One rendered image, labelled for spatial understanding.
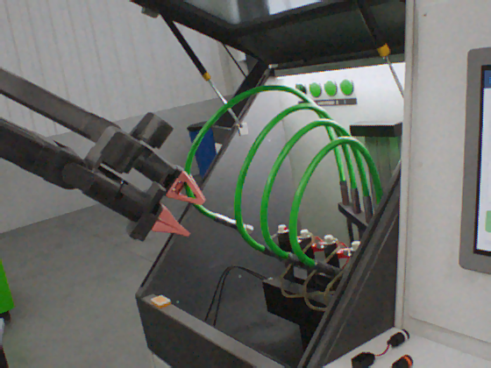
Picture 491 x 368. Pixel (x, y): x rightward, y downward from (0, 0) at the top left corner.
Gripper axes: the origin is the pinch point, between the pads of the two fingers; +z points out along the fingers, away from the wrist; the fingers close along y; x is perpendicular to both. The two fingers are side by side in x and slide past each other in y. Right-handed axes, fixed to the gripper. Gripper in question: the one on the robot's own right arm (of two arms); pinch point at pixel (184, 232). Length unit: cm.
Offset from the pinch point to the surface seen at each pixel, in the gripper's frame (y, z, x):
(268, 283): -2.4, 30.0, 20.3
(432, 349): 5.0, 38.2, -27.0
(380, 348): 0.6, 33.4, -21.2
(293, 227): 10.8, 14.2, -8.2
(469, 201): 27.8, 28.2, -28.9
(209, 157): 49, 166, 610
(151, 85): 95, 71, 706
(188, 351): -24.5, 21.2, 19.6
